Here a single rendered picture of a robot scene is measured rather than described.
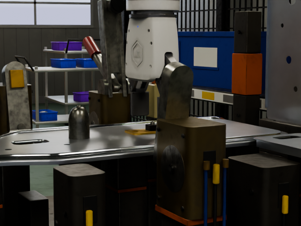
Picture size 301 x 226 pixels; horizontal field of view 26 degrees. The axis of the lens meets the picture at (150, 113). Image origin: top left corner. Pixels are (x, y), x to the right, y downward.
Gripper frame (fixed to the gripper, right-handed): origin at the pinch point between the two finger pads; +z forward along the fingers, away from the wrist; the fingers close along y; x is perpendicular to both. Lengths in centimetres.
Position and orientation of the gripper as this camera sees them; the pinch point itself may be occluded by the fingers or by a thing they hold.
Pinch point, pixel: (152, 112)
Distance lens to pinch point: 104.2
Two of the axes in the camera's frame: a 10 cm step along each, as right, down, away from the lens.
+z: 0.0, 9.9, 1.2
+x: 8.8, -0.6, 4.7
